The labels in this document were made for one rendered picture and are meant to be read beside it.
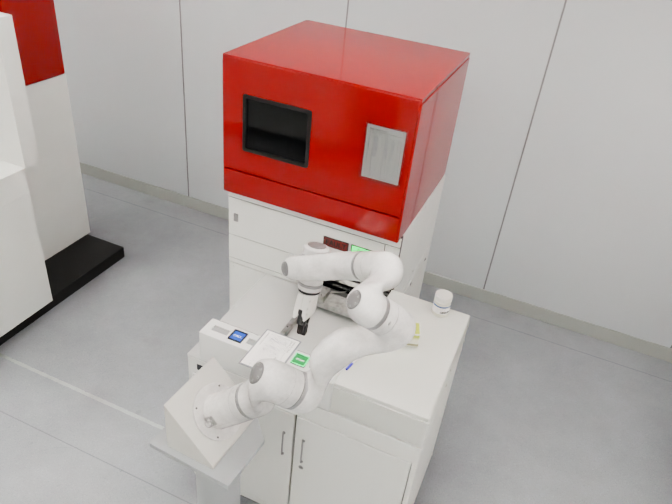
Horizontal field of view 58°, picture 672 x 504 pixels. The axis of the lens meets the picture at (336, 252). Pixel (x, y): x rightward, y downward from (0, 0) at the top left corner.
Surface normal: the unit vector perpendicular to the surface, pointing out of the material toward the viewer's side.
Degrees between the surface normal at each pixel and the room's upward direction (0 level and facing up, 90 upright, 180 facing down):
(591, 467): 0
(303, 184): 90
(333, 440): 90
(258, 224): 90
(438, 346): 0
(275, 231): 90
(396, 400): 0
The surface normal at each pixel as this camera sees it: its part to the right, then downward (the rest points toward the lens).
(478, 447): 0.09, -0.83
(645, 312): -0.40, 0.47
